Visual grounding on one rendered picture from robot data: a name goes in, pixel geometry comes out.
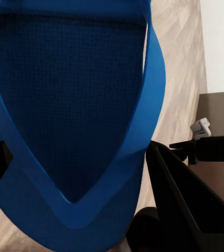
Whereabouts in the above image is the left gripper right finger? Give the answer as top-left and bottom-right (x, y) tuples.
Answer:
(145, 140), (224, 252)

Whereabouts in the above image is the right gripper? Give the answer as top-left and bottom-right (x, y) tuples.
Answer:
(169, 136), (224, 165)

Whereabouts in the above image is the sandal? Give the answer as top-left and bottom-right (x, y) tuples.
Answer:
(0, 0), (166, 252)

